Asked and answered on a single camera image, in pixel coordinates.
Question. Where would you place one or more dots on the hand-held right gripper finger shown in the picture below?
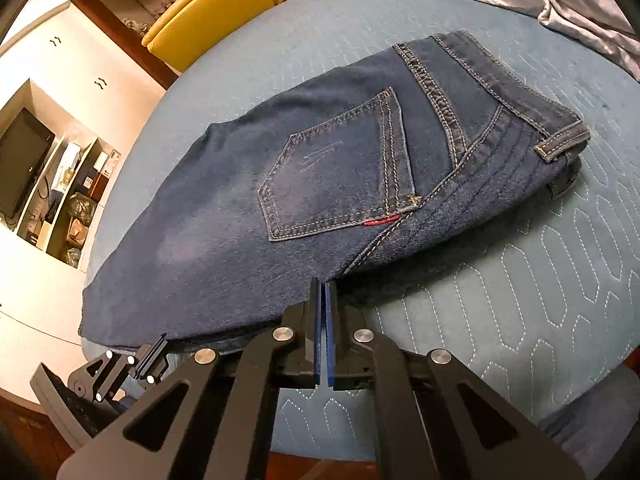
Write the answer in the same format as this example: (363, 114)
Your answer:
(322, 340)
(331, 340)

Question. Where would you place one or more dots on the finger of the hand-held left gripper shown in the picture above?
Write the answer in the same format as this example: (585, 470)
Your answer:
(117, 367)
(152, 367)

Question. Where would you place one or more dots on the dark blue denim pants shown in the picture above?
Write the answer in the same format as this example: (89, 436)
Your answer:
(225, 185)

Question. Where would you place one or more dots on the brown cardboard box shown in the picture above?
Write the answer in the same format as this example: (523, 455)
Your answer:
(75, 231)

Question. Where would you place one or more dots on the crumpled plastic bag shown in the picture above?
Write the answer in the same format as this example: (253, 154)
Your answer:
(82, 207)

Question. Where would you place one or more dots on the blue quilted bed cover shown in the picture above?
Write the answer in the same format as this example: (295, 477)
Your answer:
(500, 285)

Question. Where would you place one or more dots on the black flat television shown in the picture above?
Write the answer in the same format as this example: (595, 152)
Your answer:
(22, 165)

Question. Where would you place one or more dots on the yellow armchair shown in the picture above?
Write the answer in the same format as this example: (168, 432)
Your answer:
(210, 15)

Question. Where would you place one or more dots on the brown wooden door frame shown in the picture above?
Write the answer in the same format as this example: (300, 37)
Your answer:
(125, 30)

